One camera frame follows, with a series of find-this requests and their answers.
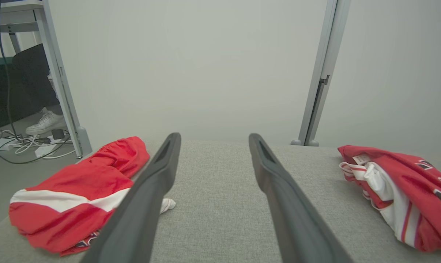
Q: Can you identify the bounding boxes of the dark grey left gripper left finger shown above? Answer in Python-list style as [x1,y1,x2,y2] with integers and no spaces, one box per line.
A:
[80,132,182,263]

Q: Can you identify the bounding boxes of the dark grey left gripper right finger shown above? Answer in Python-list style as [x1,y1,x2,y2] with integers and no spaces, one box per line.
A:
[248,133,354,263]

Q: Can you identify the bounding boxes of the red white striped shorts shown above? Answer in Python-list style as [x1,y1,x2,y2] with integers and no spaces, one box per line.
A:
[8,136,176,257]

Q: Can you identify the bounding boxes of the red white Bulls jersey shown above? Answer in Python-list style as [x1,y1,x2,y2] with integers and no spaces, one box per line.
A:
[338,145,441,253]

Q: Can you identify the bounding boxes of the white power strip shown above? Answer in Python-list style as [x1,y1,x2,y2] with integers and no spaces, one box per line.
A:
[34,136,64,159]

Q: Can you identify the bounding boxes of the white sneaker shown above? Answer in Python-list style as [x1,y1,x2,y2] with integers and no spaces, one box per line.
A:
[25,107,67,136]

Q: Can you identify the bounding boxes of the tangled floor cables bundle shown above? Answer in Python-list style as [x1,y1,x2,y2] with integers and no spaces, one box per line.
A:
[0,113,78,165]

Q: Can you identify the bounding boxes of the grey metal partition post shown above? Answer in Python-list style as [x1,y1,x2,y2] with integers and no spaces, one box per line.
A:
[291,0,352,147]

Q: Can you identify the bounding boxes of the black hanging cable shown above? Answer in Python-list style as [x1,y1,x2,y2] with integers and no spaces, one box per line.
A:
[0,0,23,143]

